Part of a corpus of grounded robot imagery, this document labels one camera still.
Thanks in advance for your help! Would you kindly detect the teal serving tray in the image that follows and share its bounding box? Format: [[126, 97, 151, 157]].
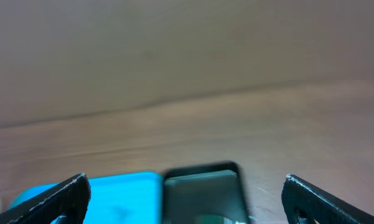
[[7, 170, 164, 224]]

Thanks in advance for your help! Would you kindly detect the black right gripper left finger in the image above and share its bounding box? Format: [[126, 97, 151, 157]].
[[0, 173, 91, 224]]

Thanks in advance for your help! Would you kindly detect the black water tray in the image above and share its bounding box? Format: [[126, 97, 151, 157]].
[[162, 161, 255, 224]]

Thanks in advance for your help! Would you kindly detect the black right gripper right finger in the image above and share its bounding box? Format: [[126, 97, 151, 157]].
[[281, 174, 374, 224]]

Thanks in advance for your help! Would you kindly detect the yellow green sponge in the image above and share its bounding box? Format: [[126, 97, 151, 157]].
[[195, 214, 235, 224]]

